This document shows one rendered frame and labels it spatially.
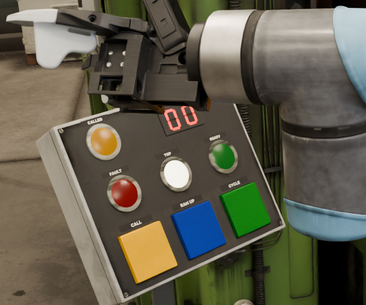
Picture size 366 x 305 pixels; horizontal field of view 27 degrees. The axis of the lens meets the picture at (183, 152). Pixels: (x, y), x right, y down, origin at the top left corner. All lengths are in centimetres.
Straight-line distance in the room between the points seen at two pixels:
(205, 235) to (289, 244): 51
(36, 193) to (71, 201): 291
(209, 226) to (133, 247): 14
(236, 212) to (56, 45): 57
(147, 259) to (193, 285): 96
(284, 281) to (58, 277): 165
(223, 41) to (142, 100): 11
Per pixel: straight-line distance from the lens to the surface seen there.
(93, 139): 116
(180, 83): 74
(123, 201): 115
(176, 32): 75
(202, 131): 126
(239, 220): 125
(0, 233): 369
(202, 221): 121
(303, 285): 175
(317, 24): 69
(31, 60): 694
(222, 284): 167
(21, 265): 337
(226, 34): 70
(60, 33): 77
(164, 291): 136
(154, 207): 118
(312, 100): 68
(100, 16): 76
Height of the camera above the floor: 155
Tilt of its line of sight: 21 degrees down
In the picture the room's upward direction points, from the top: 5 degrees counter-clockwise
